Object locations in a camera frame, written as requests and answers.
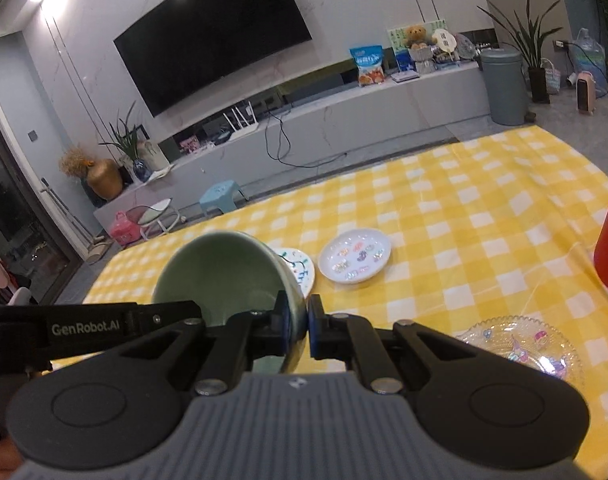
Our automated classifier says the white fruit pattern plate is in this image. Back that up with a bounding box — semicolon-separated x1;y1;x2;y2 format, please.
273;247;316;298

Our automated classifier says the yellow checkered tablecloth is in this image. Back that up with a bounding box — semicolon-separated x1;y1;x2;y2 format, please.
83;127;608;479

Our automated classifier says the light blue plastic stool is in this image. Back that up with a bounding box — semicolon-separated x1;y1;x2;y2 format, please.
199;180;247;216

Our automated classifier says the potted green plant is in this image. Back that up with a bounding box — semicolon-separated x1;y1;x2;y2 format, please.
477;0;562;104

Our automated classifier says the blue water jug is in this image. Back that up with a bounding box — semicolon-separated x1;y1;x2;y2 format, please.
568;28;608;99

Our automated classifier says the clear glass sticker plate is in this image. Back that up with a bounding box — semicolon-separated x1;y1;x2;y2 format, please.
458;315;584;389

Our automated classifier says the blue snack bag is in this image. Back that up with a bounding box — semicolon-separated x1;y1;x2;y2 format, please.
349;44;385;87

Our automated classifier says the teddy bear toy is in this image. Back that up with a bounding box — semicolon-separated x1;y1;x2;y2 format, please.
405;25;427;50

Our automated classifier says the person left hand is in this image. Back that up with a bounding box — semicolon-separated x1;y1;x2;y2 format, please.
0;438;23;480

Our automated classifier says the small round side table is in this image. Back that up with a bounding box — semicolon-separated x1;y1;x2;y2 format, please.
126;198;187;240

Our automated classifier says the white wifi router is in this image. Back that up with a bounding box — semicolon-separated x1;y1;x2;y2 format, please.
223;101;259;141

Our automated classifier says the brown round vase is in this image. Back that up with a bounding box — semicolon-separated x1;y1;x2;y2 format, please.
86;158;123;202

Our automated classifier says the green ceramic bowl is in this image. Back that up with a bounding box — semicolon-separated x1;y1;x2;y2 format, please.
152;231;307;374

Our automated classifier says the pink plastic basket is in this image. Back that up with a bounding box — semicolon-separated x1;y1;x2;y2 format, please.
109;211;141;247

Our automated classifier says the pink space heater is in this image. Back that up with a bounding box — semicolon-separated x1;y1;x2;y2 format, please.
575;70;596;115

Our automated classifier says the blue vase with plant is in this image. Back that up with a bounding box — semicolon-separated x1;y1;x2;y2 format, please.
102;102;152;183

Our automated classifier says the black wall television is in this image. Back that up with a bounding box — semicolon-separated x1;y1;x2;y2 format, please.
114;0;311;116

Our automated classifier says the small white sticker plate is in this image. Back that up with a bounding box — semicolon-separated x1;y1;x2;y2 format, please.
317;228;393;285

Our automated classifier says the grey trash bin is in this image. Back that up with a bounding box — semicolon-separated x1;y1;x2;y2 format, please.
480;49;528;126

